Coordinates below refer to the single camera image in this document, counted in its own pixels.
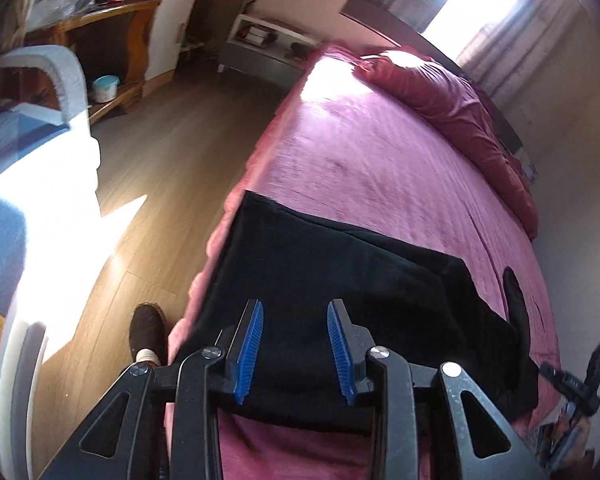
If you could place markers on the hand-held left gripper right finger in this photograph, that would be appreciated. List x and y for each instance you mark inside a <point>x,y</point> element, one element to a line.
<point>340,350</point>

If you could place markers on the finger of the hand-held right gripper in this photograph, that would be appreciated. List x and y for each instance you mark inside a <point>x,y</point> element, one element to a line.
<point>555,375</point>

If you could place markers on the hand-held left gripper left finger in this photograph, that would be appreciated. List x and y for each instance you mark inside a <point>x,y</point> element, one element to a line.
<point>249,350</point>

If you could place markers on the black pants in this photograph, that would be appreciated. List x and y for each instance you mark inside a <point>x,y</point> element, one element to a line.
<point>305,270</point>

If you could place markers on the brown shoe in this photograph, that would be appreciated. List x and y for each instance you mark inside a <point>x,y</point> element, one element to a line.
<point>147,325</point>

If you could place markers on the bed with pink blanket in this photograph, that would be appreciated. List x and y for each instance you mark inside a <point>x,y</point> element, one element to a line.
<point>380,160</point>

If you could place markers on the white flower-print box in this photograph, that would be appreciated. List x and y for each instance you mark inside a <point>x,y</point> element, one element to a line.
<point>531,171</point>

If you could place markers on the red quilt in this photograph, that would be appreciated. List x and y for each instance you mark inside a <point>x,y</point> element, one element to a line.
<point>455,105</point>

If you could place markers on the white and blue armchair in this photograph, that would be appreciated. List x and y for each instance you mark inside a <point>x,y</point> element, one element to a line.
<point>30,170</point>

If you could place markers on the white bucket with teal lid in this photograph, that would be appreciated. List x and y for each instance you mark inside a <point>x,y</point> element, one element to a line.
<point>105,89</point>

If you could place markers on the wooden cupboard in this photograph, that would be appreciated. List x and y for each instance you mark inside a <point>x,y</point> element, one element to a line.
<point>220,5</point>

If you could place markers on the white flower-decal cabinet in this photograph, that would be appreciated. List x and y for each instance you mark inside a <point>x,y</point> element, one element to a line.
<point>300,5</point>

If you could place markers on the wooden desk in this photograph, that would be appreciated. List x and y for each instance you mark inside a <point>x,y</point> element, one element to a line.
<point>125,15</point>

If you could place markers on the bright window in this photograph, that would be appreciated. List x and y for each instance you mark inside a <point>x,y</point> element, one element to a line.
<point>470,0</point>

